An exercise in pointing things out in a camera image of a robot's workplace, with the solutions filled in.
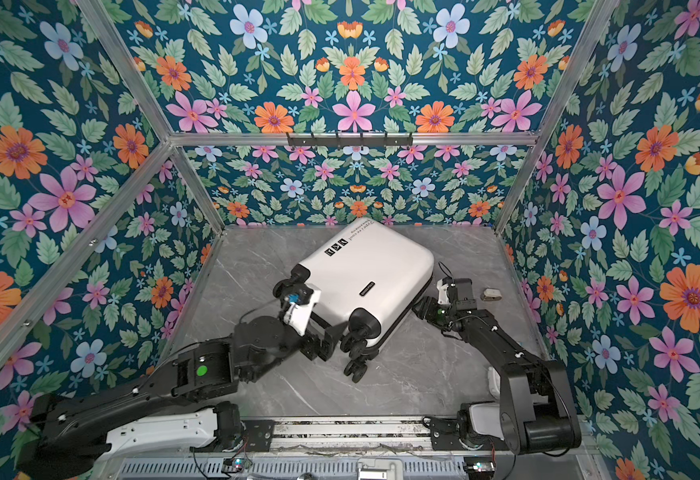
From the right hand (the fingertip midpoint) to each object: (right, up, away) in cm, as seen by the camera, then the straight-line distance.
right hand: (419, 308), depth 89 cm
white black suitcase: (-15, +10, -11) cm, 21 cm away
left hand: (-22, +5, -29) cm, 36 cm away
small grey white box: (+26, +3, +8) cm, 27 cm away
